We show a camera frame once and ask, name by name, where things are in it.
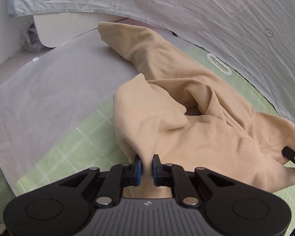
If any beige long-sleeve garment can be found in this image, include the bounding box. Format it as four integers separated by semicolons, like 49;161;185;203
99;22;295;198

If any translucent zipper storage bag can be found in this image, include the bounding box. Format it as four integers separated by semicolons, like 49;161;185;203
0;28;188;197

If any green grid cutting mat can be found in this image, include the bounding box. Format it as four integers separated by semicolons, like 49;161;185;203
0;44;295;236

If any grey printed bed sheet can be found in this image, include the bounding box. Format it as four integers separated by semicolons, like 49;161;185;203
7;0;295;123

